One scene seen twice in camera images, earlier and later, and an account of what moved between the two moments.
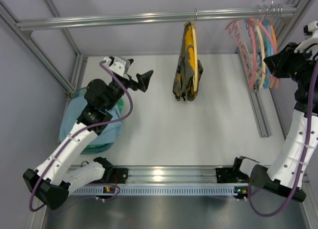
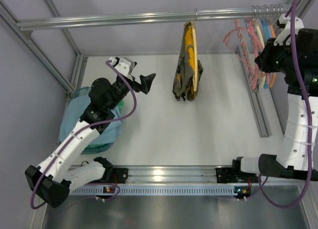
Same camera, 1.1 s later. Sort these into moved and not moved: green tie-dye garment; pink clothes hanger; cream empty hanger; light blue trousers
Moved: pink clothes hanger
Not moved: light blue trousers; cream empty hanger; green tie-dye garment
